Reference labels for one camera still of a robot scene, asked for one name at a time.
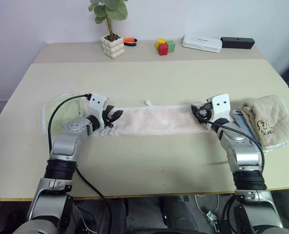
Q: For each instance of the red cube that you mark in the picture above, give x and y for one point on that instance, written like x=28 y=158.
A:
x=163 y=49

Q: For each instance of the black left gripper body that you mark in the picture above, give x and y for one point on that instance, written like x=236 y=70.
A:
x=108 y=116

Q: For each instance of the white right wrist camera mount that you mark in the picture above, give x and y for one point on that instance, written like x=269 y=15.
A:
x=221 y=104

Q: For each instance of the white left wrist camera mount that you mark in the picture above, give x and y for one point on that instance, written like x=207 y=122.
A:
x=97 y=103

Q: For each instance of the white bubble plant pot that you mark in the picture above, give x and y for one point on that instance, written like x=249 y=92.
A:
x=112 y=47

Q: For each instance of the long black box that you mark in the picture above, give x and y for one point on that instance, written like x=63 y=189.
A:
x=237 y=42

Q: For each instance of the green leafy plant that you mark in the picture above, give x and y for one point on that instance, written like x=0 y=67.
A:
x=109 y=12

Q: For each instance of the beige towel with embroidery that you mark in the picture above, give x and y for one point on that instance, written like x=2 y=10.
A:
x=269 y=119

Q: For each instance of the metal caster bracket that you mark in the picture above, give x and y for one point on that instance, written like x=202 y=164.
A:
x=211 y=217

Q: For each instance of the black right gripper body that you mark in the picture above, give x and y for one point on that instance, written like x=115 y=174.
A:
x=204 y=113

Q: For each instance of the light green towel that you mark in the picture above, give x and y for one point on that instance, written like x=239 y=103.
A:
x=66 y=109

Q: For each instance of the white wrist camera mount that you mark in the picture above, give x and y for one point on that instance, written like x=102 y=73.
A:
x=97 y=103
x=221 y=104

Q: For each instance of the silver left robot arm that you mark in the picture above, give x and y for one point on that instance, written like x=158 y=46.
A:
x=64 y=148

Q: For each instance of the yellow cube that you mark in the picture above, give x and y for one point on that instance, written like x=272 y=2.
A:
x=160 y=41

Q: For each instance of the flat white box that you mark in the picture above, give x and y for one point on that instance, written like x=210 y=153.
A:
x=201 y=43

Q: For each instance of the orange black pliers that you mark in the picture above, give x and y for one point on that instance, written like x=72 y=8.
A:
x=130 y=41

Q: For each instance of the green cube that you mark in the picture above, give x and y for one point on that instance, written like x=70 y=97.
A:
x=171 y=45

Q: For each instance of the pale pink white towel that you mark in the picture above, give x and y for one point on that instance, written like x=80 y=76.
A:
x=156 y=120

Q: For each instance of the blue grey folded towel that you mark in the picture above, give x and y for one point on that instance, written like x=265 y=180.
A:
x=242 y=122

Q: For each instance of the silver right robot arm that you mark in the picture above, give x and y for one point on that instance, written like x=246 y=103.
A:
x=242 y=156

